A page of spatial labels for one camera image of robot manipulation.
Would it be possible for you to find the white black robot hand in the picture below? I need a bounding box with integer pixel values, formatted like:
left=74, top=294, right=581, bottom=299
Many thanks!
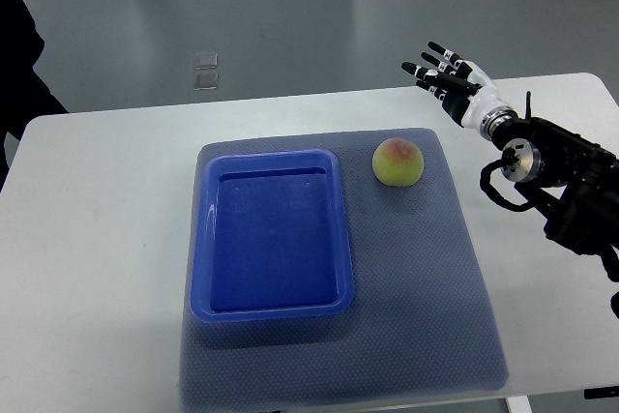
left=401, top=42, right=503, bottom=130

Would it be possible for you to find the green red peach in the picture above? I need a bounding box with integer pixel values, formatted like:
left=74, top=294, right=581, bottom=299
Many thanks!
left=371, top=137, right=425, bottom=188

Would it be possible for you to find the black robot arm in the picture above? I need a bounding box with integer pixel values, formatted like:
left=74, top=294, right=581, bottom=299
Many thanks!
left=480, top=103, right=618, bottom=282

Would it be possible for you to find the lower floor socket plate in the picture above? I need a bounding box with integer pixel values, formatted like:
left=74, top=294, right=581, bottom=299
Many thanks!
left=192, top=72, right=219, bottom=90

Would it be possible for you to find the floor socket plate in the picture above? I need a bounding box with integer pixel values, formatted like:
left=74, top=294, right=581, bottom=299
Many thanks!
left=192, top=72, right=219, bottom=90
left=193, top=52, right=218, bottom=70

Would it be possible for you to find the upper floor socket plate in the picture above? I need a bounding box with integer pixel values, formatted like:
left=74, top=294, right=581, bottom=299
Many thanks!
left=193, top=52, right=218, bottom=70

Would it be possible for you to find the grey blue mesh mat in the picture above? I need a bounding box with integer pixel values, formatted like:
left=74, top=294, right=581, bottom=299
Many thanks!
left=179, top=129, right=509, bottom=412

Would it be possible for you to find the blue plastic tray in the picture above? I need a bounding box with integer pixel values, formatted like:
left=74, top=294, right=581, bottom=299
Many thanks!
left=189, top=149, right=355, bottom=324

